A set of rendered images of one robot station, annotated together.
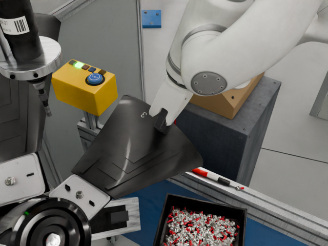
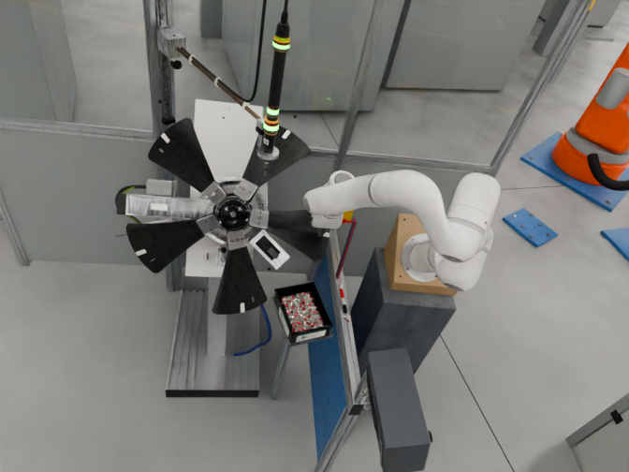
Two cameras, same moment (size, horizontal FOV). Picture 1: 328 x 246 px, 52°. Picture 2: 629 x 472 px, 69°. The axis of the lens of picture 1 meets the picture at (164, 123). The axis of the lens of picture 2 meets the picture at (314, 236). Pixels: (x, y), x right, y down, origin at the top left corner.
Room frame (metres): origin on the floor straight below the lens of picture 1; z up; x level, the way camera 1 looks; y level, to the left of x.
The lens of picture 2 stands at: (-0.36, -0.87, 2.29)
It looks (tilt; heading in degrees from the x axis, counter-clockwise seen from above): 44 degrees down; 47
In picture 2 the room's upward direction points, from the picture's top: 14 degrees clockwise
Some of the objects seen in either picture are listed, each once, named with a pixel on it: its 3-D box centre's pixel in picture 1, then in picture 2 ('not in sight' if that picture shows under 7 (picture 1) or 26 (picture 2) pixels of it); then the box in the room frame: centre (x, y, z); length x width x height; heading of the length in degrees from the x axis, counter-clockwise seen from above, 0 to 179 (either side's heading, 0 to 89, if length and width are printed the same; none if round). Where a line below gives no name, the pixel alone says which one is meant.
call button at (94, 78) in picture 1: (94, 78); not in sight; (0.75, 0.19, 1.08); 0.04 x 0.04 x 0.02
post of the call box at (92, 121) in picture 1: (90, 112); not in sight; (0.78, 0.23, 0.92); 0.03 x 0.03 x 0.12; 61
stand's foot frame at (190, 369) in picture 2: not in sight; (216, 340); (0.30, 0.39, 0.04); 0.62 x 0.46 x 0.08; 61
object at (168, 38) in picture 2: not in sight; (170, 42); (0.25, 0.77, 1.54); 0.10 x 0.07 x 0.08; 96
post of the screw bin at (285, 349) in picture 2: not in sight; (283, 357); (0.42, -0.03, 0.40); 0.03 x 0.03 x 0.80; 76
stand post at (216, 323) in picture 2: not in sight; (217, 310); (0.25, 0.31, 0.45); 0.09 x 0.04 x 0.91; 151
